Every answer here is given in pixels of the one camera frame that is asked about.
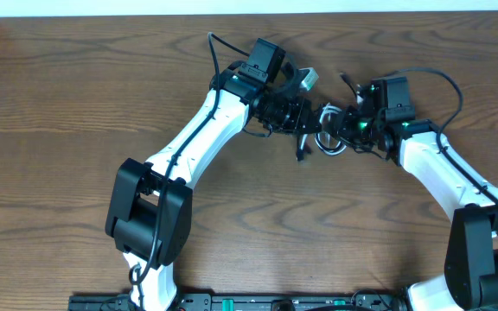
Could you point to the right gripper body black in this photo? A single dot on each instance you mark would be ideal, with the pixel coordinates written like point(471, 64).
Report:
point(359, 130)

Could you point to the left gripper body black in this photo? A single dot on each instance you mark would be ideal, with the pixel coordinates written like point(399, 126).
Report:
point(280, 115)

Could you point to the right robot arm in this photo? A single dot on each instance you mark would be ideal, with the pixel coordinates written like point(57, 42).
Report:
point(470, 277)

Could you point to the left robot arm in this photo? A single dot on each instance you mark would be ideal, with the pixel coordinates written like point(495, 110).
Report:
point(150, 211)

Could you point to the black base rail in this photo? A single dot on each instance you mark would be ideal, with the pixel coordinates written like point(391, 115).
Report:
point(361, 300)

